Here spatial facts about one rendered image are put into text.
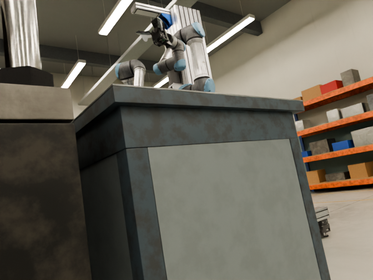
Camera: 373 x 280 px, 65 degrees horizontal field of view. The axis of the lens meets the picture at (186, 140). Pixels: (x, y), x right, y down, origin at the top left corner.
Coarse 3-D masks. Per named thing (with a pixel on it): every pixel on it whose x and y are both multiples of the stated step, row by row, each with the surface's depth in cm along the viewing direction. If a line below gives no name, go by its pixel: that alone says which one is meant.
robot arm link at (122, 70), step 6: (120, 66) 230; (126, 66) 229; (120, 72) 231; (126, 72) 231; (132, 72) 231; (120, 78) 234; (126, 78) 232; (132, 78) 235; (126, 84) 235; (132, 84) 236
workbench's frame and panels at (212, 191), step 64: (128, 128) 60; (192, 128) 70; (256, 128) 85; (128, 192) 58; (192, 192) 66; (256, 192) 79; (128, 256) 60; (192, 256) 62; (256, 256) 74; (320, 256) 90
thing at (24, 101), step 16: (0, 96) 45; (16, 96) 47; (32, 96) 48; (48, 96) 50; (64, 96) 51; (0, 112) 45; (16, 112) 46; (32, 112) 47; (48, 112) 49; (64, 112) 51
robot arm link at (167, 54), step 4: (176, 32) 207; (176, 36) 205; (168, 48) 195; (164, 52) 194; (168, 52) 191; (164, 56) 188; (168, 56) 188; (172, 56) 191; (160, 60) 186; (164, 60) 182; (156, 64) 184; (160, 64) 182; (164, 64) 180; (156, 68) 183; (160, 68) 182; (164, 68) 181; (168, 68) 181; (156, 72) 185; (160, 72) 184; (164, 72) 184
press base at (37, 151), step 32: (0, 128) 44; (32, 128) 47; (64, 128) 50; (0, 160) 43; (32, 160) 46; (64, 160) 49; (0, 192) 42; (32, 192) 45; (64, 192) 48; (0, 224) 42; (32, 224) 44; (64, 224) 47; (0, 256) 41; (32, 256) 43; (64, 256) 46
